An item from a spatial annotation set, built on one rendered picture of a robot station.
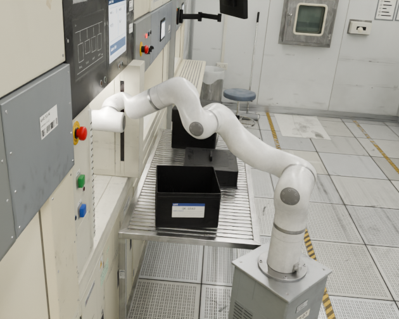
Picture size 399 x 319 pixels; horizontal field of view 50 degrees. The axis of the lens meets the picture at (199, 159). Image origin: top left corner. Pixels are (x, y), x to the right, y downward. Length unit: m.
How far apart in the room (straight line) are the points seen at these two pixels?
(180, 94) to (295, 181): 0.50
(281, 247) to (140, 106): 0.74
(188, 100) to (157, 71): 1.85
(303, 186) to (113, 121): 0.79
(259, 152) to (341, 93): 4.86
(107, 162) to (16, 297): 0.93
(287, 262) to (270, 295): 0.14
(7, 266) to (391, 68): 5.79
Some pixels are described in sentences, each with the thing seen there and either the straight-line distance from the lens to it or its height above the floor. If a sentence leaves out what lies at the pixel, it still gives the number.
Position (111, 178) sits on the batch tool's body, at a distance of 2.07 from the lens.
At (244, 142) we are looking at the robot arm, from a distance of 1.52.
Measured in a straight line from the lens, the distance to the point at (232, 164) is 2.29.
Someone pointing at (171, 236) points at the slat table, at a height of 0.76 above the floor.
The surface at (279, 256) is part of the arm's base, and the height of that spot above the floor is 0.84.
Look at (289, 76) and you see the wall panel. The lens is 6.14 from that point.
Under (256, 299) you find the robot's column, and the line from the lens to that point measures 1.73.
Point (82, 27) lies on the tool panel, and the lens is 1.25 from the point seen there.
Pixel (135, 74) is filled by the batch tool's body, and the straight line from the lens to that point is 1.90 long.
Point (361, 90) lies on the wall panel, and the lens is 6.40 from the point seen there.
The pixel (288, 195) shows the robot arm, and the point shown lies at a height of 1.13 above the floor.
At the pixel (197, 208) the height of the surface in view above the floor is 0.86.
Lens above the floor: 1.79
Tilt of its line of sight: 24 degrees down
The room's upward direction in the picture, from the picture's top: 4 degrees clockwise
